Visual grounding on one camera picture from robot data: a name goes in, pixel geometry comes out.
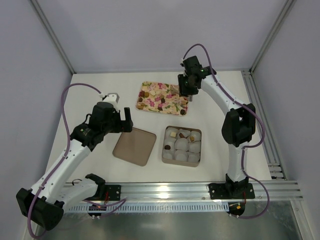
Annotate metal tongs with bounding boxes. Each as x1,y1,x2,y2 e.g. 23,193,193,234
170,84,193,102

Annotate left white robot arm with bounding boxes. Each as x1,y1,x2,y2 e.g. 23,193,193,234
16,101,133,231

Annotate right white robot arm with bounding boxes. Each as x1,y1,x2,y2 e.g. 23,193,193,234
178,56,256,200

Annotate dark round swirl chocolate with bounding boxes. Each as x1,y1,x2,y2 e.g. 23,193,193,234
180,109,186,116

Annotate beige tin lid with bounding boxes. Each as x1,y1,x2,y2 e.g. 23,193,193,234
112,127,157,167

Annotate floral tray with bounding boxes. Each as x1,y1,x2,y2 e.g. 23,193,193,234
135,81,189,116

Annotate beige tin box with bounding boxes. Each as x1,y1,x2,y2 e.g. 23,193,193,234
161,125,202,168

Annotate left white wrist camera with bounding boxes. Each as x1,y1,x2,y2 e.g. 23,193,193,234
99,93,120,111

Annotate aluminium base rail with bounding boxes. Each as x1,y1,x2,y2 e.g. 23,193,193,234
67,180,303,214

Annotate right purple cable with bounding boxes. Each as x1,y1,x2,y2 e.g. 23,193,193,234
183,43,270,220

